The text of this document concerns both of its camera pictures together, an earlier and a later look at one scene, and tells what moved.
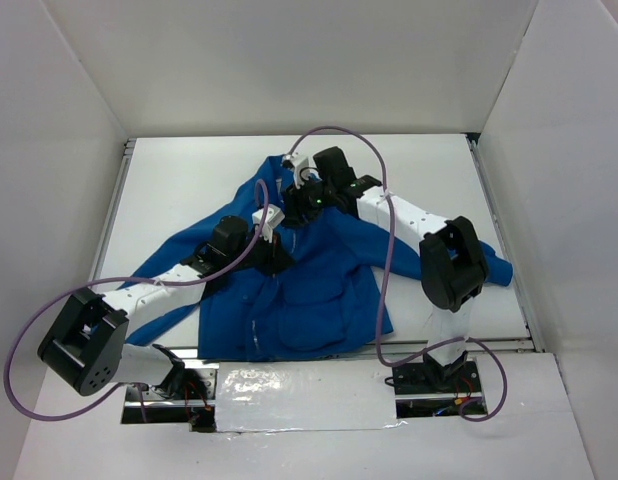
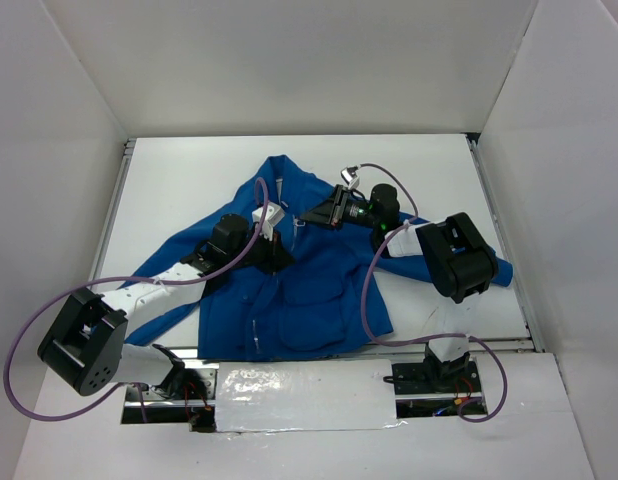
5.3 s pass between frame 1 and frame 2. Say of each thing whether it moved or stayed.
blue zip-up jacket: stayed
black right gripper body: moved
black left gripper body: stayed
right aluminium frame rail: stayed
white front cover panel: stayed
